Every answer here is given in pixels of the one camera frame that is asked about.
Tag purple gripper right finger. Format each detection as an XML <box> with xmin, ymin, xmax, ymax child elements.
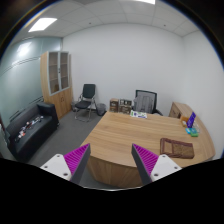
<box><xmin>131</xmin><ymin>144</ymin><xmax>181</xmax><ymax>185</ymax></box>

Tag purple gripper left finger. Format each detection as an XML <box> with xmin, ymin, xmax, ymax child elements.
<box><xmin>41</xmin><ymin>144</ymin><xmax>91</xmax><ymax>184</ymax></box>

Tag wooden office desk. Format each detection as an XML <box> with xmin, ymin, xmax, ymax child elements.
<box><xmin>84</xmin><ymin>112</ymin><xmax>215</xmax><ymax>188</ymax></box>

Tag black leather sofa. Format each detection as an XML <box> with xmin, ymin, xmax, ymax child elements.
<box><xmin>5</xmin><ymin>102</ymin><xmax>59</xmax><ymax>162</ymax></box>

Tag green blue small box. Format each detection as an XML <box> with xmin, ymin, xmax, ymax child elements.
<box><xmin>185</xmin><ymin>128</ymin><xmax>198</xmax><ymax>137</ymax></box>

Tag white green paper booklet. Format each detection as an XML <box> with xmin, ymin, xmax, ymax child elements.
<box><xmin>130</xmin><ymin>110</ymin><xmax>147</xmax><ymax>119</ymax></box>

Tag items on sofa seat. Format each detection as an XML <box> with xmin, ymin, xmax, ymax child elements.
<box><xmin>15</xmin><ymin>115</ymin><xmax>44</xmax><ymax>142</ymax></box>

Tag brown cardboard box right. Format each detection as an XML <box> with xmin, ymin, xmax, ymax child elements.
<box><xmin>118</xmin><ymin>99</ymin><xmax>132</xmax><ymax>114</ymax></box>

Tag brown cardboard box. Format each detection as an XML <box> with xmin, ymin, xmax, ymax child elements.
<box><xmin>110</xmin><ymin>98</ymin><xmax>119</xmax><ymax>112</ymax></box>
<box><xmin>118</xmin><ymin>99</ymin><xmax>132</xmax><ymax>114</ymax></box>

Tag grey mesh office chair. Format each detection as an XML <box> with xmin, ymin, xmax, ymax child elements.
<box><xmin>133</xmin><ymin>90</ymin><xmax>162</xmax><ymax>115</ymax></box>

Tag dark waste bin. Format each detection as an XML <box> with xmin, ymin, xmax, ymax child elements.
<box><xmin>97</xmin><ymin>103</ymin><xmax>106</xmax><ymax>116</ymax></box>

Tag black visitor chair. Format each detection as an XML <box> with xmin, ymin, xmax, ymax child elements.
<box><xmin>75</xmin><ymin>84</ymin><xmax>96</xmax><ymax>122</ymax></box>

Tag brown cardboard box left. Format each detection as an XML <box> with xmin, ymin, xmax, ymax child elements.
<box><xmin>110</xmin><ymin>98</ymin><xmax>119</xmax><ymax>112</ymax></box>

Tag wooden glass-door cabinet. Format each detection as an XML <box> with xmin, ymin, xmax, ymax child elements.
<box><xmin>40</xmin><ymin>51</ymin><xmax>72</xmax><ymax>119</ymax></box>

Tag ceiling light panel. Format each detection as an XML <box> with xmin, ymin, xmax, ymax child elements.
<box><xmin>29</xmin><ymin>18</ymin><xmax>57</xmax><ymax>32</ymax></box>

